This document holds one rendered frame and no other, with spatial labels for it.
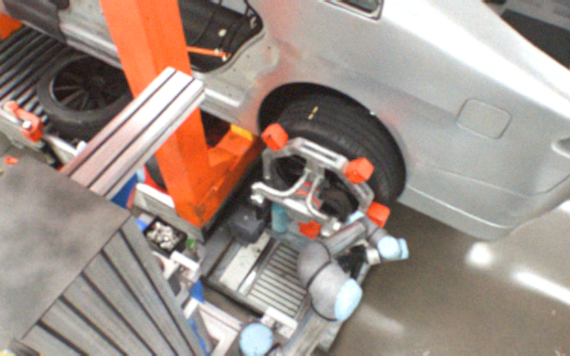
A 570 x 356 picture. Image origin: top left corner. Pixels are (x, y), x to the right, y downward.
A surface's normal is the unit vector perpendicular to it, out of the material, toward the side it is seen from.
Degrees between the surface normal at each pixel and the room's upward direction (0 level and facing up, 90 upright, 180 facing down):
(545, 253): 0
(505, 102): 81
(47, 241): 0
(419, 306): 0
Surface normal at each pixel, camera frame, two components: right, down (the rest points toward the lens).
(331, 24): -0.47, 0.62
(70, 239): 0.04, -0.55
